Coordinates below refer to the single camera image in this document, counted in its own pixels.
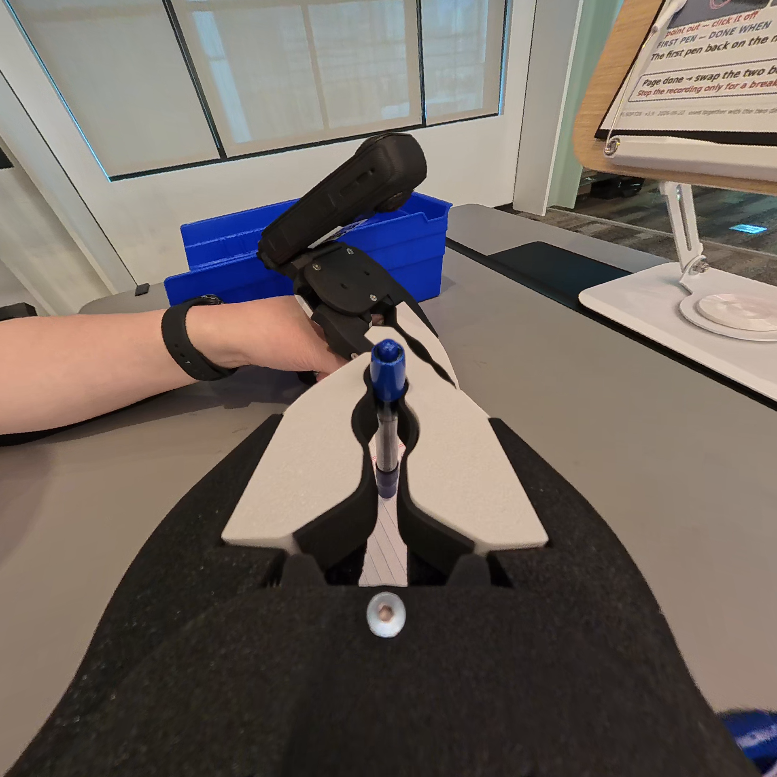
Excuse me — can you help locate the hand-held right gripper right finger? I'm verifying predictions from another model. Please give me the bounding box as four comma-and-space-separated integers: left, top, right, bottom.
397, 367, 549, 576

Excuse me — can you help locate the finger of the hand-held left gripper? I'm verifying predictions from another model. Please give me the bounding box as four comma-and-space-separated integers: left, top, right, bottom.
364, 325, 456, 389
391, 300, 460, 388

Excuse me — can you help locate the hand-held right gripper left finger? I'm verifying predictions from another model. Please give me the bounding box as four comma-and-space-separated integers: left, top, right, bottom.
221, 361, 380, 574

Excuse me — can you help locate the blue retractable pen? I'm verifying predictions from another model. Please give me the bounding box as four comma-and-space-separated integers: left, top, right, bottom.
369, 339, 409, 500
719, 709, 777, 777

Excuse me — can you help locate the white lined notepad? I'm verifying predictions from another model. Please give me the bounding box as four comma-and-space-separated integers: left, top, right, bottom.
358, 437, 409, 587

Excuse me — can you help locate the person's left forearm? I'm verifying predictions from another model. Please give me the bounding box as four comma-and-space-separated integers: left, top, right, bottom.
0, 308, 186, 436

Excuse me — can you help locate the person's left hand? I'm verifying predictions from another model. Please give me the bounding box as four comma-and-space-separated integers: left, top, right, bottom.
215, 294, 351, 377

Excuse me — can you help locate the blue plastic bin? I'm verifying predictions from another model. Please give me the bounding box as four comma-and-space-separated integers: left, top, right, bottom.
164, 193, 454, 307

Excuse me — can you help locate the black wristwatch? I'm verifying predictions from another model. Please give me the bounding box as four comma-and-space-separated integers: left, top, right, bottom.
161, 294, 239, 382

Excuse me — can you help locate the white document stand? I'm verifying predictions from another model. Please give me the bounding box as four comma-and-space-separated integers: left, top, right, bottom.
578, 135, 777, 403

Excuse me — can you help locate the wooden stand board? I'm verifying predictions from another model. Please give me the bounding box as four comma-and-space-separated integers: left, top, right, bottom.
572, 0, 777, 196

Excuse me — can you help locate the printed instruction sheet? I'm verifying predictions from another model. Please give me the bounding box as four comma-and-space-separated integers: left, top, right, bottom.
597, 0, 777, 142

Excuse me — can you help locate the frosted window with dark frame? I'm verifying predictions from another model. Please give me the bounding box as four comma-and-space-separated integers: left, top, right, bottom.
5, 0, 508, 183

